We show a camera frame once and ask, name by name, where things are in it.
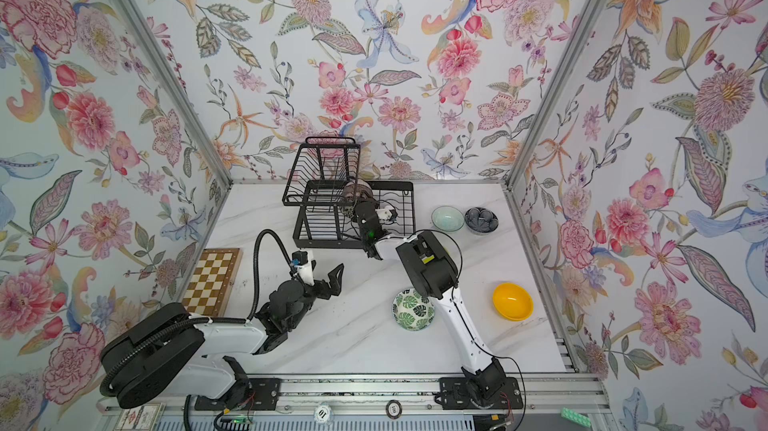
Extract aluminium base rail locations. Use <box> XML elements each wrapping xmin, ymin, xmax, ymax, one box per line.
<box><xmin>95</xmin><ymin>372</ymin><xmax>619</xmax><ymax>431</ymax></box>

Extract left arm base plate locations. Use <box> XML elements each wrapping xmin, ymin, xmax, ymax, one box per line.
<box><xmin>193</xmin><ymin>378</ymin><xmax>282</xmax><ymax>412</ymax></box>

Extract yellow bowl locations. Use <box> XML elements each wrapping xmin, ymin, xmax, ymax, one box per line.
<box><xmin>492</xmin><ymin>283</ymin><xmax>534</xmax><ymax>322</ymax></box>

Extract dark blue grey bowl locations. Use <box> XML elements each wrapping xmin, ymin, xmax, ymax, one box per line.
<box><xmin>464</xmin><ymin>207</ymin><xmax>499</xmax><ymax>234</ymax></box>

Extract black white patterned bowl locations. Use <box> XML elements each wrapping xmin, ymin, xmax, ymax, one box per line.
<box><xmin>348</xmin><ymin>189</ymin><xmax>375</xmax><ymax>210</ymax></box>

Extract pale celadon bowl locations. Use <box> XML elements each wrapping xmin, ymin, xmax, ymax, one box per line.
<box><xmin>431</xmin><ymin>205</ymin><xmax>465</xmax><ymax>233</ymax></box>

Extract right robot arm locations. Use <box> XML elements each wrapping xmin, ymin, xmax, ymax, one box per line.
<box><xmin>353</xmin><ymin>199</ymin><xmax>506</xmax><ymax>408</ymax></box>

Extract green leaf pattern bowl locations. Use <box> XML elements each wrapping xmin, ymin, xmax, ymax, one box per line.
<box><xmin>392</xmin><ymin>288</ymin><xmax>435</xmax><ymax>332</ymax></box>

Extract pink striped bowl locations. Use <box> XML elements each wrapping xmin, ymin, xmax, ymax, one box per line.
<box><xmin>342</xmin><ymin>181</ymin><xmax>373</xmax><ymax>203</ymax></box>

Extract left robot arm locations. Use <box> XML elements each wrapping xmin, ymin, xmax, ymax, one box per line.
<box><xmin>100</xmin><ymin>265</ymin><xmax>344</xmax><ymax>409</ymax></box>

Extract green connector block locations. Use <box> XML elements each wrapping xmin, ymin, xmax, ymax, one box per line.
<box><xmin>560</xmin><ymin>408</ymin><xmax>592</xmax><ymax>429</ymax></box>

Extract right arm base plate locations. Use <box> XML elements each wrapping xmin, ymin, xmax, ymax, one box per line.
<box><xmin>434</xmin><ymin>377</ymin><xmax>524</xmax><ymax>411</ymax></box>

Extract black wire dish rack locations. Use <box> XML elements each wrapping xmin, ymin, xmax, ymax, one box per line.
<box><xmin>282</xmin><ymin>135</ymin><xmax>416</xmax><ymax>256</ymax></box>

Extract wooden chessboard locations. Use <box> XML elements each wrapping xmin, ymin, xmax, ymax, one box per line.
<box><xmin>181</xmin><ymin>248</ymin><xmax>242</xmax><ymax>317</ymax></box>

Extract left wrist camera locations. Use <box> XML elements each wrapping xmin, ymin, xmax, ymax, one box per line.
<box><xmin>291</xmin><ymin>249</ymin><xmax>316</xmax><ymax>286</ymax></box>

